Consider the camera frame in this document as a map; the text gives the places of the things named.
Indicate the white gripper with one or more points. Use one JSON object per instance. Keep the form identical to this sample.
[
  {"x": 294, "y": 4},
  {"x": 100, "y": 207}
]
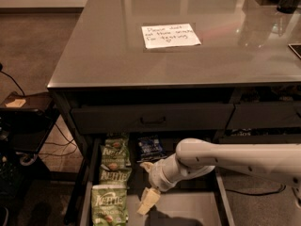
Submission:
[{"x": 157, "y": 175}]

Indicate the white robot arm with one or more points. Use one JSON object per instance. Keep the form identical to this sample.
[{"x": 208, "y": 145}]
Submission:
[{"x": 195, "y": 157}]

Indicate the green kettle chip bag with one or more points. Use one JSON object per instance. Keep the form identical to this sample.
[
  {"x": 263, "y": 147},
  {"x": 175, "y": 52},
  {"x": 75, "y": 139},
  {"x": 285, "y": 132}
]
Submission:
[
  {"x": 108, "y": 205},
  {"x": 110, "y": 164},
  {"x": 114, "y": 177}
]

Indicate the blue chip bag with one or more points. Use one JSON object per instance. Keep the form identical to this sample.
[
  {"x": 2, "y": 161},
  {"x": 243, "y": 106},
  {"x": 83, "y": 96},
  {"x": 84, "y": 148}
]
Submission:
[{"x": 150, "y": 149}]

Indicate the open middle drawer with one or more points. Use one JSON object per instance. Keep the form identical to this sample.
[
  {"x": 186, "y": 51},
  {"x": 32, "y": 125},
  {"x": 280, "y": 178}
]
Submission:
[{"x": 199, "y": 202}]

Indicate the front green Kettle chip bag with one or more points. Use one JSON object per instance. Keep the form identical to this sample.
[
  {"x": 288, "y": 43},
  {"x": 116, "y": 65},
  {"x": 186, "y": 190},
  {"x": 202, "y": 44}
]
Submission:
[{"x": 108, "y": 205}]

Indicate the rear green chip bag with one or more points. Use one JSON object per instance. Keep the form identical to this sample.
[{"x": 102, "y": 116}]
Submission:
[{"x": 118, "y": 142}]

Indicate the top left drawer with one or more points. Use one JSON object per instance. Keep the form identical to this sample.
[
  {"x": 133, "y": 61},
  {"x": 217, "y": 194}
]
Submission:
[{"x": 148, "y": 118}]

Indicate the right middle drawer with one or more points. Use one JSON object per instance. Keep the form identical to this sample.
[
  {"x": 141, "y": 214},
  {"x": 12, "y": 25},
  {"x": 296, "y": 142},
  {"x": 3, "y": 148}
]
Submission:
[{"x": 267, "y": 139}]

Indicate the top right drawer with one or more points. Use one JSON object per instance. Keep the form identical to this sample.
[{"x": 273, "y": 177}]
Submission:
[{"x": 266, "y": 115}]

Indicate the dark tablet on counter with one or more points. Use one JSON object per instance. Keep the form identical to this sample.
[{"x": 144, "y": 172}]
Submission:
[{"x": 296, "y": 48}]

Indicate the dark side table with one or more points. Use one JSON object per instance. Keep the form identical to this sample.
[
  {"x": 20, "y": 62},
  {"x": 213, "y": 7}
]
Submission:
[{"x": 26, "y": 121}]

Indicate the white handwritten paper note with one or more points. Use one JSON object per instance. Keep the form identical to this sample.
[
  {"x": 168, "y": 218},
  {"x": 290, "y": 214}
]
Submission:
[{"x": 169, "y": 35}]

